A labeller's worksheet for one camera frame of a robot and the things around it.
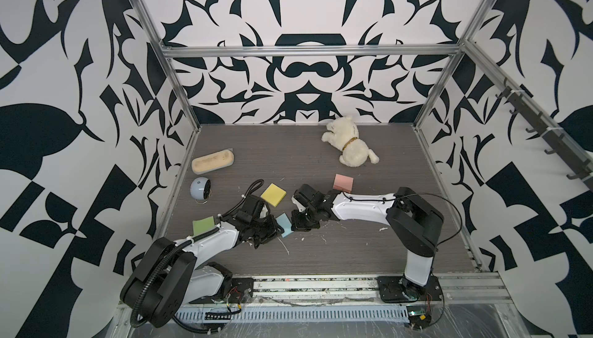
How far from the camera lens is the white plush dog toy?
101 centimetres

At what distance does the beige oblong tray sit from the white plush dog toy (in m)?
0.45

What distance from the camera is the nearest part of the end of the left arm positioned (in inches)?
27.6

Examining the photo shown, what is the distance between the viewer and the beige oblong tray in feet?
3.32

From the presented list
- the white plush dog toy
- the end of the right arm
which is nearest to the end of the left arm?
the end of the right arm

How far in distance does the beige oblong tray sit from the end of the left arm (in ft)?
1.06
